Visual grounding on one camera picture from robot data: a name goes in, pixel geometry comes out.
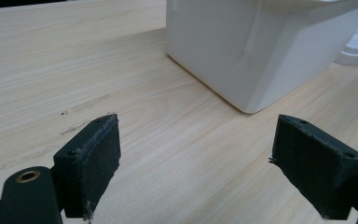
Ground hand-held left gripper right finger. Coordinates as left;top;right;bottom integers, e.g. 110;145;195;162
268;114;358;220

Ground white plastic storage box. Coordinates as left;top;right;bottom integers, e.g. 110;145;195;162
165;0;358;115

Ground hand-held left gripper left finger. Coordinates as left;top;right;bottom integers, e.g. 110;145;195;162
52;113;122;219

